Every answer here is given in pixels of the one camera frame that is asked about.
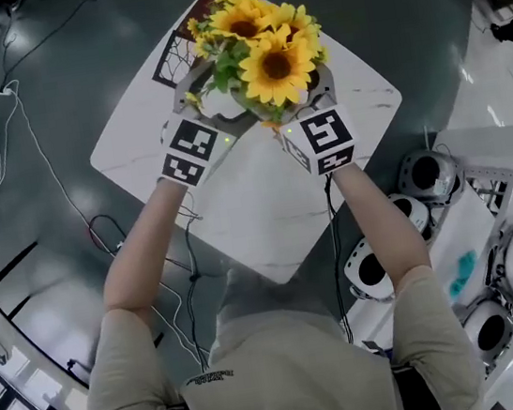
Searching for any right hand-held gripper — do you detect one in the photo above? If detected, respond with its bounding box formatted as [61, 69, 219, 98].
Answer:
[271, 60, 361, 182]

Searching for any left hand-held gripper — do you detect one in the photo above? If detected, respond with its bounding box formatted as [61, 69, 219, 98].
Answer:
[141, 54, 266, 193]

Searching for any yellow sunflower bouquet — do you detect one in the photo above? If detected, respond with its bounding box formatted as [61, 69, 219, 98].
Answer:
[170, 0, 339, 143]

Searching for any person's left forearm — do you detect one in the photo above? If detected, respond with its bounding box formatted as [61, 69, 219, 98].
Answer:
[87, 176, 205, 319]

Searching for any person's right forearm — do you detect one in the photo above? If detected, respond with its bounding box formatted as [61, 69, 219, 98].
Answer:
[329, 155, 438, 305]

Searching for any white marble table top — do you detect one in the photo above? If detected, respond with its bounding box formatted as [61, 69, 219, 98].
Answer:
[67, 0, 426, 310]

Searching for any black branch-pattern card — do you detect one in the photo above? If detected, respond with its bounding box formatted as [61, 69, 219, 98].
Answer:
[145, 26, 205, 92]

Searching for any white workbench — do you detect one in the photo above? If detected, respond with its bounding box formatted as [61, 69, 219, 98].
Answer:
[318, 119, 513, 410]

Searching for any teal cloth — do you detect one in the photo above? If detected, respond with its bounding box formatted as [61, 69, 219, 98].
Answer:
[442, 248, 484, 302]

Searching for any person's beige shirt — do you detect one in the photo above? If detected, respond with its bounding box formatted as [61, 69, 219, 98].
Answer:
[67, 235, 486, 410]

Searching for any curved white counter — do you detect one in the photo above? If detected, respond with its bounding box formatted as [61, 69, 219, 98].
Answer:
[0, 269, 98, 410]

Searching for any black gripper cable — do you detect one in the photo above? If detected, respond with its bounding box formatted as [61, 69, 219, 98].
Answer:
[173, 183, 230, 286]

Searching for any black looped floor cable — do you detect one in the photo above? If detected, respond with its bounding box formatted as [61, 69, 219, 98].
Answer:
[86, 210, 131, 259]

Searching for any white floor cable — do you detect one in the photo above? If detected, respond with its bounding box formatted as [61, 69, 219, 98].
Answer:
[0, 59, 204, 395]

